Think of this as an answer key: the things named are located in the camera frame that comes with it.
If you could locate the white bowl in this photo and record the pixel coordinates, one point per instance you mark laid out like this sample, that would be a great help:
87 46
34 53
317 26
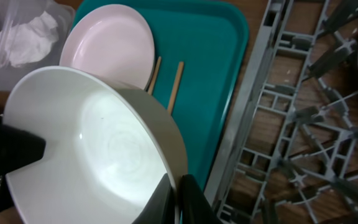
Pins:
108 145

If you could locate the wooden chopstick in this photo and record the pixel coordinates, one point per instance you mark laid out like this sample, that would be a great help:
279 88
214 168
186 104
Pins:
154 76
175 88

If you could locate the white napkin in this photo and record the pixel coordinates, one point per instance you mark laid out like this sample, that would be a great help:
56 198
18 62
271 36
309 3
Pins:
33 41

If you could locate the pink plate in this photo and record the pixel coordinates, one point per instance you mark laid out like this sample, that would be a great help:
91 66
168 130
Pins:
113 42

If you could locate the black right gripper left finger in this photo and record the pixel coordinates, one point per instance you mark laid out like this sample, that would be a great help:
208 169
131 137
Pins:
160 209

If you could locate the clear plastic waste bin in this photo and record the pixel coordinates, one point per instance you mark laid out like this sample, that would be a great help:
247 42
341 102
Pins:
16 12

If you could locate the grey dishwasher rack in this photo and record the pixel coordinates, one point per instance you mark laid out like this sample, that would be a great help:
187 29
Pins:
290 150

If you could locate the teal serving tray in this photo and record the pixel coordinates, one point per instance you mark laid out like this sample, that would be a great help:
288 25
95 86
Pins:
210 38

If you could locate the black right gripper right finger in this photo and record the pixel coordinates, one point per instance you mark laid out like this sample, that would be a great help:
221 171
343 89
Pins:
195 207

